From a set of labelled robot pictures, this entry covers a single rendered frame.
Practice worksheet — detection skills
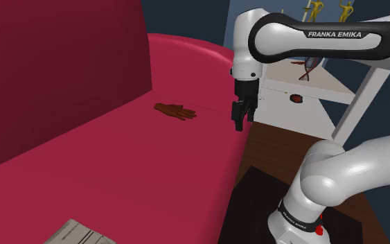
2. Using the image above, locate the white shelf unit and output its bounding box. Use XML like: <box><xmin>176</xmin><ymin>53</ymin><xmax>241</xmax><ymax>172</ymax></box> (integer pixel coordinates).
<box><xmin>222</xmin><ymin>0</ymin><xmax>390</xmax><ymax>147</ymax></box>

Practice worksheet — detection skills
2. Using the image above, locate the red sofa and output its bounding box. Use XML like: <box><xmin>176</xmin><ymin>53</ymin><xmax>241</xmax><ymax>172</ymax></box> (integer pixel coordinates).
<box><xmin>0</xmin><ymin>0</ymin><xmax>252</xmax><ymax>244</ymax></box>

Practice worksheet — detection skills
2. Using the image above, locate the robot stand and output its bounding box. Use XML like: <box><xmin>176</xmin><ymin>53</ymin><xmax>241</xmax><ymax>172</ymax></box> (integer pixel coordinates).
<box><xmin>217</xmin><ymin>165</ymin><xmax>364</xmax><ymax>244</ymax></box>

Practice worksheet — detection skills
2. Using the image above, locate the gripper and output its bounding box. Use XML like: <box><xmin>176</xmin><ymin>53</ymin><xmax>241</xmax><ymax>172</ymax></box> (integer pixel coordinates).
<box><xmin>231</xmin><ymin>78</ymin><xmax>260</xmax><ymax>132</ymax></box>

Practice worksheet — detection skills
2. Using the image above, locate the brown hand figure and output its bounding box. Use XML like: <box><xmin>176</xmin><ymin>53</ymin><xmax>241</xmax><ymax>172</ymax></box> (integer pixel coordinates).
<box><xmin>153</xmin><ymin>103</ymin><xmax>197</xmax><ymax>121</ymax></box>

